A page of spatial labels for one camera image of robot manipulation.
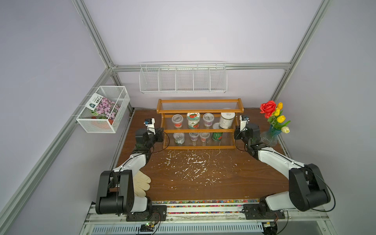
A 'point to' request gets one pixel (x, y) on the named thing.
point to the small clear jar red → (203, 136)
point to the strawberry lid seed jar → (193, 119)
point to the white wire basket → (90, 122)
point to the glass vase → (270, 137)
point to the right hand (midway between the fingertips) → (236, 124)
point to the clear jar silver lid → (178, 138)
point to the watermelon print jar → (216, 136)
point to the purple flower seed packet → (102, 105)
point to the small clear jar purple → (194, 136)
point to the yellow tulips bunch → (278, 120)
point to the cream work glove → (141, 183)
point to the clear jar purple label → (208, 118)
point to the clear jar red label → (177, 119)
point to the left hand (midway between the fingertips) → (163, 128)
